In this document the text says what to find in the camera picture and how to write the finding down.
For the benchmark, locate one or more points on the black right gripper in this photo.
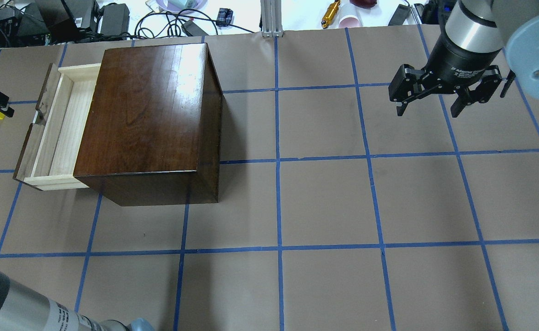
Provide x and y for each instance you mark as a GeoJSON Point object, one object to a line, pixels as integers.
{"type": "Point", "coordinates": [458, 62]}

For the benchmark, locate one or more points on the light wooden drawer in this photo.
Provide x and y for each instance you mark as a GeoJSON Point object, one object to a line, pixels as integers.
{"type": "Point", "coordinates": [49, 152]}

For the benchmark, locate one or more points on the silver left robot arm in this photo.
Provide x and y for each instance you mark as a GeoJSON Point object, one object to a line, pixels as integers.
{"type": "Point", "coordinates": [334, 214]}

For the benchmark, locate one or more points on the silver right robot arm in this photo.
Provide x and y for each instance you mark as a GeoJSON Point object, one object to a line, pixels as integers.
{"type": "Point", "coordinates": [511, 26]}

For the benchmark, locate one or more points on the dark wooden drawer cabinet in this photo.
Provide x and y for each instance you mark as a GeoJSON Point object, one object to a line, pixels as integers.
{"type": "Point", "coordinates": [152, 134]}

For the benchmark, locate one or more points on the black electronics box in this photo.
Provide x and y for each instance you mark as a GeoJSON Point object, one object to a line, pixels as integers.
{"type": "Point", "coordinates": [69, 19]}

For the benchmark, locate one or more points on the pink paper cup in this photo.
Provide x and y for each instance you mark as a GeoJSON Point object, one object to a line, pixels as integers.
{"type": "Point", "coordinates": [350, 21]}

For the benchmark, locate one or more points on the gold cylinder tool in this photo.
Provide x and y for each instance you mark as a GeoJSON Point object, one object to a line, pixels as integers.
{"type": "Point", "coordinates": [330, 14]}

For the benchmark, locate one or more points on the black power adapter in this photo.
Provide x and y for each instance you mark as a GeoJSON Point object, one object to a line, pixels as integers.
{"type": "Point", "coordinates": [115, 20]}

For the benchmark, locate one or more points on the purple plate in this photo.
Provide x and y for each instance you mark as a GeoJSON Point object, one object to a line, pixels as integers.
{"type": "Point", "coordinates": [175, 6]}

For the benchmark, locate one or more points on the aluminium frame post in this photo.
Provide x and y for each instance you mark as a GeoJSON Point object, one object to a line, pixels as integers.
{"type": "Point", "coordinates": [271, 19]}

